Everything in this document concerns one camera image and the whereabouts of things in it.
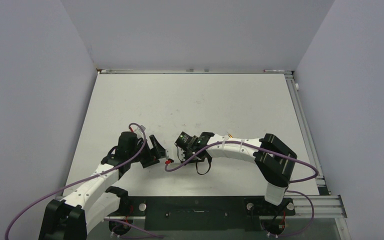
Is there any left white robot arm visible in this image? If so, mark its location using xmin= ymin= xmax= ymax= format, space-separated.
xmin=38 ymin=131 xmax=167 ymax=240

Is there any aluminium frame rail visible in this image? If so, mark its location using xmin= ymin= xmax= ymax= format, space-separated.
xmin=284 ymin=71 xmax=347 ymax=219

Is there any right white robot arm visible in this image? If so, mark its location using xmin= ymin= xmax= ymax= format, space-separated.
xmin=174 ymin=131 xmax=297 ymax=214

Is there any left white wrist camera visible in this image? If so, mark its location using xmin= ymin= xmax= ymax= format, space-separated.
xmin=129 ymin=125 xmax=146 ymax=139

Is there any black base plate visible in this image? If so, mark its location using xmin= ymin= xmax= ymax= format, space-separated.
xmin=110 ymin=196 xmax=296 ymax=232

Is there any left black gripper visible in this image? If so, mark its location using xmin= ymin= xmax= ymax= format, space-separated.
xmin=128 ymin=135 xmax=166 ymax=168

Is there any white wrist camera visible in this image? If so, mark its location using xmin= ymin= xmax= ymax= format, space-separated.
xmin=165 ymin=148 xmax=177 ymax=163
xmin=129 ymin=125 xmax=146 ymax=139

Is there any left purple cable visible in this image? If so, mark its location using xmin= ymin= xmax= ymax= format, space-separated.
xmin=4 ymin=122 xmax=165 ymax=240

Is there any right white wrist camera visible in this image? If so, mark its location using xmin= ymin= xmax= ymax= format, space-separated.
xmin=165 ymin=148 xmax=177 ymax=163

